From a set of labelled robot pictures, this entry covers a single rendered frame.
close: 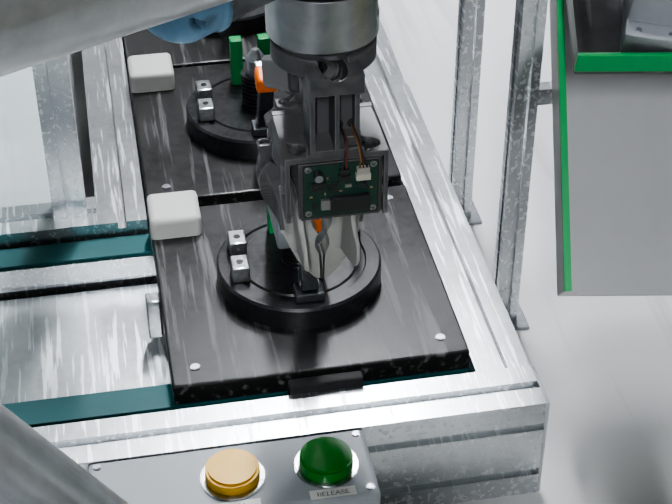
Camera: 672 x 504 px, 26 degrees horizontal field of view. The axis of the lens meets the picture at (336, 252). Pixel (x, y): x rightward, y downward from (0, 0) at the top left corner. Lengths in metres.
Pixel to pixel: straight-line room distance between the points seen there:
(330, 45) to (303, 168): 0.09
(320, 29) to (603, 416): 0.51
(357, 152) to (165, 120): 0.52
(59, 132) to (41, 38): 0.72
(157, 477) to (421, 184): 0.44
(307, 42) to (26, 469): 0.37
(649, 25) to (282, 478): 0.43
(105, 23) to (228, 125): 0.80
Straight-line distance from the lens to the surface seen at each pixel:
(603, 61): 1.11
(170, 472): 1.10
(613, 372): 1.34
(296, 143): 0.98
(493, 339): 1.22
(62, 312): 1.32
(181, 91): 1.51
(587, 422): 1.29
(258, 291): 1.20
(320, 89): 0.93
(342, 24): 0.93
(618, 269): 1.22
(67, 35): 0.60
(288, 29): 0.94
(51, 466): 0.70
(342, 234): 1.07
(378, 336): 1.19
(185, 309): 1.22
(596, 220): 1.22
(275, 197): 1.05
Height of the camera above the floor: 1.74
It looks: 37 degrees down
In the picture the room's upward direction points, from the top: straight up
